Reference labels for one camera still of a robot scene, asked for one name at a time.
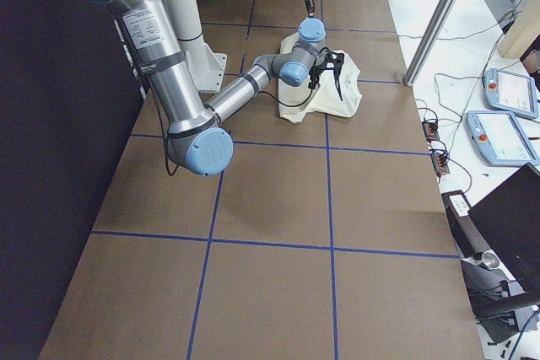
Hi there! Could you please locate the white long-sleeve cat shirt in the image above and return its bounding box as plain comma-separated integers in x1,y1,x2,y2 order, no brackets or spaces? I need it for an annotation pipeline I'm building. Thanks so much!
278,50,362,123

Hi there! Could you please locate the upper orange terminal block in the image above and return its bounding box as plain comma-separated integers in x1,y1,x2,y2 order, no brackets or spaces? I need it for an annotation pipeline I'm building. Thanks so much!
422,121,440,142

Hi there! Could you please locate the orange terminal block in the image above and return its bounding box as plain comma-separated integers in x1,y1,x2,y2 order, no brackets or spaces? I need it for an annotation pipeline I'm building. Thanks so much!
422,121,440,142
430,150,450,178

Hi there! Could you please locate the lower orange terminal block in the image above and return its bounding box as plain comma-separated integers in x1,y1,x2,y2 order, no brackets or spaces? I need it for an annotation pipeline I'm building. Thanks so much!
430,150,450,178

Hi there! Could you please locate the near blue teach pendant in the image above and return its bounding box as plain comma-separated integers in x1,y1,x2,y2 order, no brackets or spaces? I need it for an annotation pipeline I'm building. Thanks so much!
465,110,539,167

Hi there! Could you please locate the blue teach pendant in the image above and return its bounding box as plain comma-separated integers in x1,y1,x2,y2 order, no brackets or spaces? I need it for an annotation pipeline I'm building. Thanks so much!
483,68,539,120
465,110,539,167

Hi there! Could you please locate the wooden board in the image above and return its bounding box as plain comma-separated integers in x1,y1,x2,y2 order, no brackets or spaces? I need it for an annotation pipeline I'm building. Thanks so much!
498,0,540,58

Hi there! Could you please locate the far blue teach pendant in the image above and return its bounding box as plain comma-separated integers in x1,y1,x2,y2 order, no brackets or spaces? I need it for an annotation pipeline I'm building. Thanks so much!
483,68,539,120

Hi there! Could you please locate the black box white label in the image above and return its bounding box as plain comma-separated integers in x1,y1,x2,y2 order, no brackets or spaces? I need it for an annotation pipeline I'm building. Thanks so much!
441,191,490,257

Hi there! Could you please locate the black monitor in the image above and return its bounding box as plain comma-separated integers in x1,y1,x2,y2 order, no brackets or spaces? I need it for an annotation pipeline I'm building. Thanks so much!
469,163,539,291

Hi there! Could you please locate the silver metal knob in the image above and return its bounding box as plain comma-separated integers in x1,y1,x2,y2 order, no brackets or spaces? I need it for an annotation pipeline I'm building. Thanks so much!
473,250,500,271

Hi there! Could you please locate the black monitor stand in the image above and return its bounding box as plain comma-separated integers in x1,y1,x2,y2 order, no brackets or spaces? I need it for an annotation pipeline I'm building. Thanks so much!
461,261,539,344

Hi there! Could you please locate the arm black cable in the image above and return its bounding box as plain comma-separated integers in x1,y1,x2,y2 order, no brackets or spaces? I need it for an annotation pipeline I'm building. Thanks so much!
256,46,345,109

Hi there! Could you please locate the white pedestal column base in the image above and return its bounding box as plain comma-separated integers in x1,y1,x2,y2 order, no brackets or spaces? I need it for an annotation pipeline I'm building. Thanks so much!
165,0,227,93

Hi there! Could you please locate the aluminium frame post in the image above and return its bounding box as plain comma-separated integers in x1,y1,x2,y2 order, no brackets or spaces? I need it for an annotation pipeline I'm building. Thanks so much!
403,0,456,87

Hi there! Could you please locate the pendant black cable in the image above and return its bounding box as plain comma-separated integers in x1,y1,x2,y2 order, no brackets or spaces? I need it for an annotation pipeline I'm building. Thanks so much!
396,9,524,192

